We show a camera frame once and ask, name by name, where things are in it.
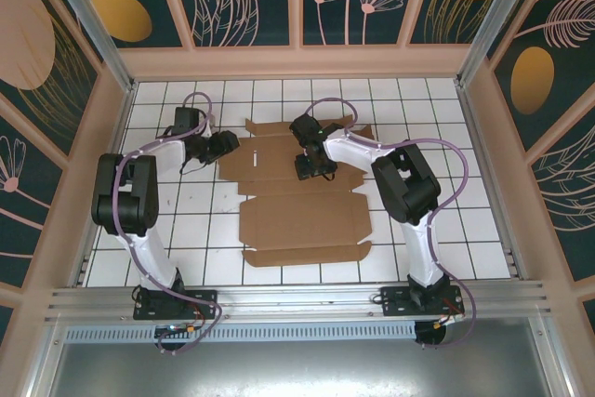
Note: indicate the aluminium corner post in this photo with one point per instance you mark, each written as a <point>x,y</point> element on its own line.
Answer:
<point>499,20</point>
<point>95,25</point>

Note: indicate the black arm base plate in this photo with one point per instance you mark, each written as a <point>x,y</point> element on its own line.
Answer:
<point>395,304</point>
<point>204,304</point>

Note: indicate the long aluminium base rail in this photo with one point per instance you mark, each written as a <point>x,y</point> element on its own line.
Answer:
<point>297,304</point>

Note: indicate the grey metal sheet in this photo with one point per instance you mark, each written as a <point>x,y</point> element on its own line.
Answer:
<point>297,369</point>

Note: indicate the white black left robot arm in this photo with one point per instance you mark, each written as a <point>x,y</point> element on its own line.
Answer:
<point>149,253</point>

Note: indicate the brown cardboard box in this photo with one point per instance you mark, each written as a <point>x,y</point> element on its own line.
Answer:
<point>302,215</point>

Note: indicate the yellow power connector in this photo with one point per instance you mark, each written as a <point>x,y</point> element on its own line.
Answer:
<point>439,325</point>
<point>190,329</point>

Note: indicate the thin aluminium edge rail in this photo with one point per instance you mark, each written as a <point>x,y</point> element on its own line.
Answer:
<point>114,150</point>
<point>492,183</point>

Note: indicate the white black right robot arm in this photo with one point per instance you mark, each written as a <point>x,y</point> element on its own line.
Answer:
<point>423,253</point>

